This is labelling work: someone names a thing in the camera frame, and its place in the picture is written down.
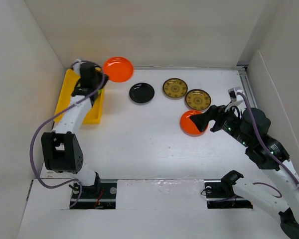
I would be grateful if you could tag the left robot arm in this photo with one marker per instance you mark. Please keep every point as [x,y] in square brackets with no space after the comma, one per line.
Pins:
[61,149]

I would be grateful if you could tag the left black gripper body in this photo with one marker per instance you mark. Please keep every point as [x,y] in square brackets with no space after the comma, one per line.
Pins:
[97,81]

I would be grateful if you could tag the yellow patterned plate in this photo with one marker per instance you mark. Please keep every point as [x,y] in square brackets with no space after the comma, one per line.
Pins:
[198,99]
[175,88]

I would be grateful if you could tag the black plate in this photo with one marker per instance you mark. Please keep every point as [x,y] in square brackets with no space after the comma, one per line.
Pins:
[141,93]

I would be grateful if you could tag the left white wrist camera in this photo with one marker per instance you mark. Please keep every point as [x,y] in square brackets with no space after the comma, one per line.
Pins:
[75,67]

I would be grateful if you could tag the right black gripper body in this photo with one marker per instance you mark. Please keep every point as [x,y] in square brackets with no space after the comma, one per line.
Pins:
[230,125]

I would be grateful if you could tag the yellow patterned plate right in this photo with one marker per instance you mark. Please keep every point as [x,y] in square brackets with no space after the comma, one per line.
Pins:
[198,99]

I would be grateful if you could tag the aluminium rail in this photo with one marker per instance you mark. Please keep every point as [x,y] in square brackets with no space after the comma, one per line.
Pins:
[242,70]

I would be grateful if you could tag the yellow plastic bin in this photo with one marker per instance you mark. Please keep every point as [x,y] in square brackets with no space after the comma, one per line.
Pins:
[70,80]

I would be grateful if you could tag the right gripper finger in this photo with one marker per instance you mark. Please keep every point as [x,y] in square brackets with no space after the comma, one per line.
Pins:
[217,126]
[202,120]

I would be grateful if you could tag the orange plate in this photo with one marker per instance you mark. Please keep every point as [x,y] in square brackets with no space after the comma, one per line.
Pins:
[187,126]
[118,69]

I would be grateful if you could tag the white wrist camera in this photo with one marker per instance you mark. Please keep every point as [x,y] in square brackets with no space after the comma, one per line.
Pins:
[75,67]
[235,97]

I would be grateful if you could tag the yellow patterned plate left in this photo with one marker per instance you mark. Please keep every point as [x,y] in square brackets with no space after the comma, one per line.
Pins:
[175,88]

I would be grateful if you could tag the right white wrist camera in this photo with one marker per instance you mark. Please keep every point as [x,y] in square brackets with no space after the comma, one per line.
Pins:
[235,97]

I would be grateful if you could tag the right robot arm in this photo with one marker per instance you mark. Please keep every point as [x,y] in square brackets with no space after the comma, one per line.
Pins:
[274,161]

